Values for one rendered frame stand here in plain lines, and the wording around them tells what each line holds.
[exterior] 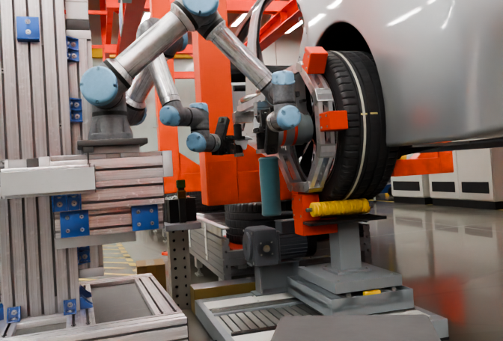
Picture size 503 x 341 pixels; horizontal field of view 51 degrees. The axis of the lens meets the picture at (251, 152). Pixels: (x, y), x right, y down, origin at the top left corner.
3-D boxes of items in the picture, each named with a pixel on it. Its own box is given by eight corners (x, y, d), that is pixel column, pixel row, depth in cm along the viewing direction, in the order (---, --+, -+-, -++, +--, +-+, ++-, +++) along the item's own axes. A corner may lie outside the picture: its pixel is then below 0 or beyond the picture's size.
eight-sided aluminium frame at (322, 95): (339, 193, 200) (329, 51, 201) (323, 194, 198) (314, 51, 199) (290, 189, 252) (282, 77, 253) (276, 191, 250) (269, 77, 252)
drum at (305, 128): (315, 143, 220) (313, 110, 220) (267, 146, 214) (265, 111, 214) (303, 145, 233) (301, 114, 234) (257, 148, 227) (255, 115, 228)
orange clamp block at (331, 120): (337, 131, 201) (349, 128, 192) (319, 131, 199) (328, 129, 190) (337, 113, 201) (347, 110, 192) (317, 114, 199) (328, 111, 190)
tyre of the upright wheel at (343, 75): (387, 227, 216) (414, 69, 192) (334, 232, 210) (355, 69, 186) (322, 165, 275) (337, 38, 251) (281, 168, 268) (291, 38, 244)
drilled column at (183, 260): (192, 308, 268) (187, 225, 269) (173, 310, 265) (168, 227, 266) (189, 303, 277) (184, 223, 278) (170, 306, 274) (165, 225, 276)
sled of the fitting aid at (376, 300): (414, 309, 212) (412, 286, 212) (332, 322, 202) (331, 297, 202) (356, 285, 260) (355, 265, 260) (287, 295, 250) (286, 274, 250)
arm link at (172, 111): (138, 7, 204) (177, 117, 191) (159, 12, 212) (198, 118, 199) (121, 24, 211) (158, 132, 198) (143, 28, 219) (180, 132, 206)
